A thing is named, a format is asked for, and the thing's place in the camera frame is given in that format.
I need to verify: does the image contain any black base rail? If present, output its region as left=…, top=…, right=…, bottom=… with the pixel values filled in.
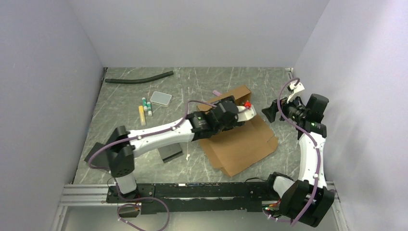
left=106, top=181, right=279, bottom=215

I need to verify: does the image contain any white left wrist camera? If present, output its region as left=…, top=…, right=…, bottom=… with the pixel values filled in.
left=237, top=101, right=257, bottom=122

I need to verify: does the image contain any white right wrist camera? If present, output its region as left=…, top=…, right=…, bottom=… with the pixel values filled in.
left=287, top=82, right=305, bottom=103

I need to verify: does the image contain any black foam tube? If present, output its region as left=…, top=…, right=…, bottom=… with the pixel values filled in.
left=104, top=71, right=174, bottom=84

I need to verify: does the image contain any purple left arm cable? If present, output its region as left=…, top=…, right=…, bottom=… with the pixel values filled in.
left=88, top=100, right=249, bottom=231

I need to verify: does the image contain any brown cardboard paper box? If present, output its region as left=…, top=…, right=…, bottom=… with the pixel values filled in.
left=196, top=85, right=279, bottom=178

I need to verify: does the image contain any pink eraser bar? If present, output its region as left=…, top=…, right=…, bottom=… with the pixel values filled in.
left=213, top=90, right=221, bottom=96

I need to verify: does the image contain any black flat box left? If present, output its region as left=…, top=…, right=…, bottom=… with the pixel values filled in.
left=84, top=142, right=110, bottom=172

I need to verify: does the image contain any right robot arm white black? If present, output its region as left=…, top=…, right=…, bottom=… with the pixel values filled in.
left=262, top=94, right=334, bottom=227

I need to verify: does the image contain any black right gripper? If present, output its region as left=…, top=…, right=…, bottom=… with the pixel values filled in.
left=262, top=92, right=307, bottom=123

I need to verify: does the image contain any yellow glue stick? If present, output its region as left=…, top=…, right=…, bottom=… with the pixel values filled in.
left=138, top=105, right=146, bottom=126

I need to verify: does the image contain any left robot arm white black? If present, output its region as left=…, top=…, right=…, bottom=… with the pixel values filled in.
left=105, top=96, right=256, bottom=202

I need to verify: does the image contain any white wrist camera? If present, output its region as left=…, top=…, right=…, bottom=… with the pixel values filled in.
left=237, top=101, right=257, bottom=122
left=287, top=82, right=305, bottom=103

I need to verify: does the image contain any green white glue stick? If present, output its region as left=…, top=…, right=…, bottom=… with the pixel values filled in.
left=147, top=102, right=153, bottom=116
left=142, top=97, right=148, bottom=112

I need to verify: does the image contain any black rectangular box centre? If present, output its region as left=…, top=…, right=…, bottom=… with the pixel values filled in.
left=158, top=143, right=183, bottom=163

